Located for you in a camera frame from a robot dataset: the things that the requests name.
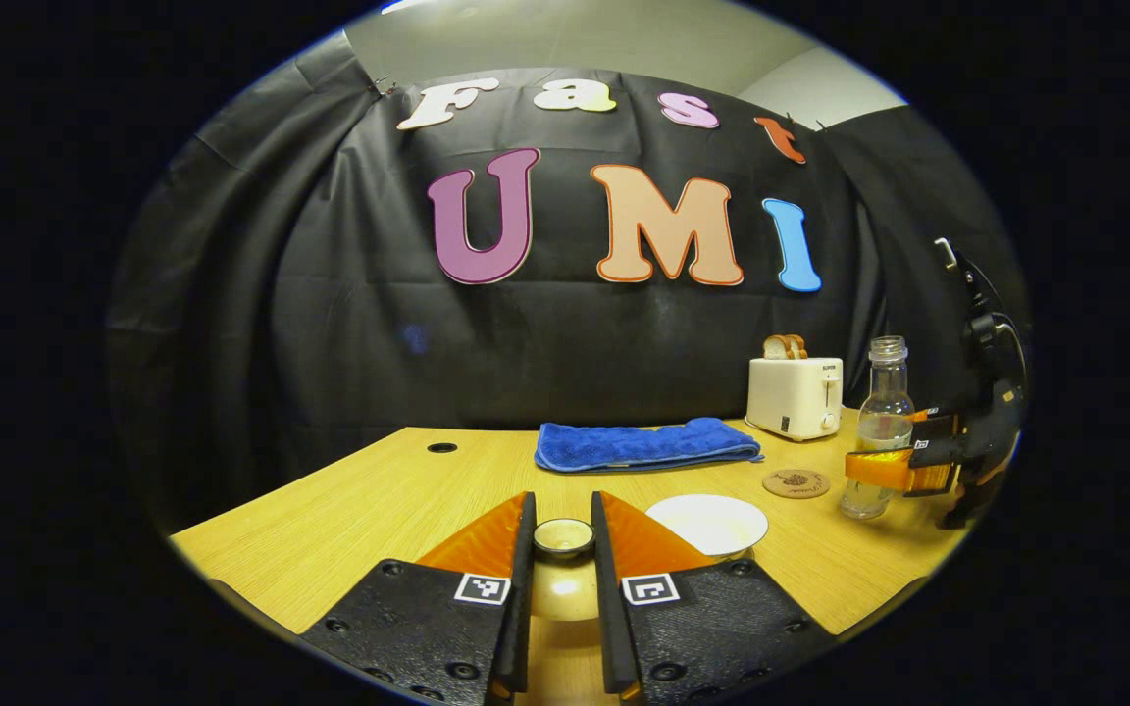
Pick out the black backdrop cloth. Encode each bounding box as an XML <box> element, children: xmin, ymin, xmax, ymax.
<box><xmin>109</xmin><ymin>29</ymin><xmax>1032</xmax><ymax>535</ymax></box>

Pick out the clear plastic water bottle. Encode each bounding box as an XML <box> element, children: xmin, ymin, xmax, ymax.
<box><xmin>840</xmin><ymin>335</ymin><xmax>917</xmax><ymax>521</ymax></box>

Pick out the cream ceramic teacup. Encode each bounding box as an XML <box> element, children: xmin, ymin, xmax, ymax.
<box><xmin>645</xmin><ymin>493</ymin><xmax>770</xmax><ymax>561</ymax></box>

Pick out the round wooden coaster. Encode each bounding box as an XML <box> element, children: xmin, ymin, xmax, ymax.
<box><xmin>762</xmin><ymin>468</ymin><xmax>831</xmax><ymax>500</ymax></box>

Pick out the cream toaster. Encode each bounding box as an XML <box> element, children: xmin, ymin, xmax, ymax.
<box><xmin>745</xmin><ymin>356</ymin><xmax>845</xmax><ymax>442</ymax></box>

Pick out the folded blue towel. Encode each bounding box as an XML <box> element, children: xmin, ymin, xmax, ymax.
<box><xmin>535</xmin><ymin>418</ymin><xmax>764</xmax><ymax>475</ymax></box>

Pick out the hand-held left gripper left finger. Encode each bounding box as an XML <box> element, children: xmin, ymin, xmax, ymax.
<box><xmin>300</xmin><ymin>491</ymin><xmax>538</xmax><ymax>705</ymax></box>

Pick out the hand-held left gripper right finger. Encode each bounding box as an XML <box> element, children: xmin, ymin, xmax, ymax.
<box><xmin>591</xmin><ymin>491</ymin><xmax>836</xmax><ymax>705</ymax></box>

